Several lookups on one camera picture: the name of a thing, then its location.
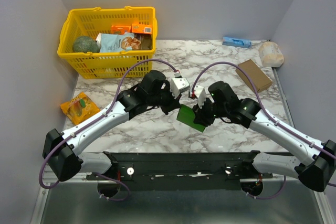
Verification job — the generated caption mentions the green paper box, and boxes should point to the green paper box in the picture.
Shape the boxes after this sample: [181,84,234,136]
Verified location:
[176,105,205,132]

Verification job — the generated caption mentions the light blue carton box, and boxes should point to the light blue carton box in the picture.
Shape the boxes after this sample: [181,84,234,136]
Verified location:
[222,36,251,48]

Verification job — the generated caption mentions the beige wrapped paper bag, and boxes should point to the beige wrapped paper bag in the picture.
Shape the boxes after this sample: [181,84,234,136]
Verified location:
[259,41,284,68]

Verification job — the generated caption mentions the orange candy bag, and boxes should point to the orange candy bag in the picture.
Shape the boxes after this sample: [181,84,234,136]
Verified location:
[60,92,100,125]

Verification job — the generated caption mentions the brown cardboard box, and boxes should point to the brown cardboard box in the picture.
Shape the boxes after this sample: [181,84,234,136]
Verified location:
[238,59,272,93]

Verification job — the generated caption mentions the light blue snack pouch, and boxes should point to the light blue snack pouch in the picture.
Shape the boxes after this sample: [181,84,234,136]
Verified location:
[96,33,141,53]

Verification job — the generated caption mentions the orange barcode box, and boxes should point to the orange barcode box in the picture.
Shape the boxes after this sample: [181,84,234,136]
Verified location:
[131,23,153,35]

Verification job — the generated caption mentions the green round melon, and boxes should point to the green round melon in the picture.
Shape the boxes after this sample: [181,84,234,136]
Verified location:
[72,36,100,53]

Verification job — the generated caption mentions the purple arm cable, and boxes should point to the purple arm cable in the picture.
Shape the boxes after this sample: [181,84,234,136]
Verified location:
[188,62,336,161]
[38,59,182,189]

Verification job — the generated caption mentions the yellow plastic shopping basket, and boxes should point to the yellow plastic shopping basket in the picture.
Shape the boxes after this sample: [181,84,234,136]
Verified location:
[57,6,158,79]

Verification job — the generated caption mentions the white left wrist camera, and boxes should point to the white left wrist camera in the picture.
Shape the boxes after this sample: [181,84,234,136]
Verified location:
[170,77,190,99]

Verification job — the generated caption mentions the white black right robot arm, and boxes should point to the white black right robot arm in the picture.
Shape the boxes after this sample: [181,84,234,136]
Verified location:
[189,81,335,192]

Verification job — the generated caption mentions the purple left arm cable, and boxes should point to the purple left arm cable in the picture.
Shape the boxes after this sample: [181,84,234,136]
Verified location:
[38,59,182,189]

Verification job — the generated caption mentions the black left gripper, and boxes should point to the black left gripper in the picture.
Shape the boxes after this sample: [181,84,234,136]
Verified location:
[148,83,182,116]

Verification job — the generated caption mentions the orange snack box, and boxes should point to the orange snack box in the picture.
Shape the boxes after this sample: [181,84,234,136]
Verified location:
[111,25,131,35]

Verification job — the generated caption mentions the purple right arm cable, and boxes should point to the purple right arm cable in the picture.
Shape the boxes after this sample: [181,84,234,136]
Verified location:
[188,62,336,161]

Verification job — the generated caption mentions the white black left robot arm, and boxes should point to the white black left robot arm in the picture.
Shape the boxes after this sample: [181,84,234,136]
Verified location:
[43,70,190,182]

